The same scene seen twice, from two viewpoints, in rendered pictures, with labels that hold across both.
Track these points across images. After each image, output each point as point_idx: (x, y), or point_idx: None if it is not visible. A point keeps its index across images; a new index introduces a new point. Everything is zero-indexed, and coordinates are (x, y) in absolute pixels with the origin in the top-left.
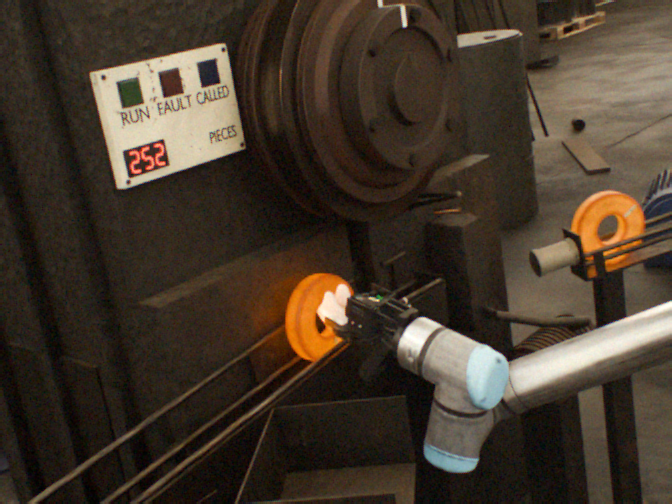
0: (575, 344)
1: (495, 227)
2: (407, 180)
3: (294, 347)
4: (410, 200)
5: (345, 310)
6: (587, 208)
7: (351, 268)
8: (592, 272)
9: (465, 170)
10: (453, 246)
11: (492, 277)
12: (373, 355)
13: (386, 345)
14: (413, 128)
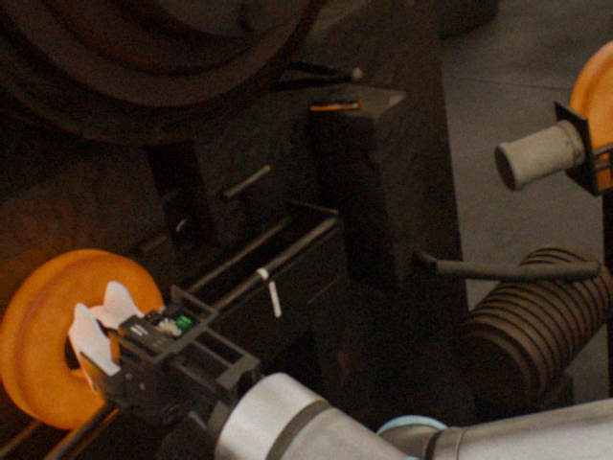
0: (602, 431)
1: (437, 93)
2: (252, 48)
3: (24, 409)
4: (263, 85)
5: (111, 353)
6: (602, 68)
7: (160, 215)
8: (604, 178)
9: (383, 0)
10: (358, 152)
11: (432, 176)
12: (177, 438)
13: (198, 428)
14: None
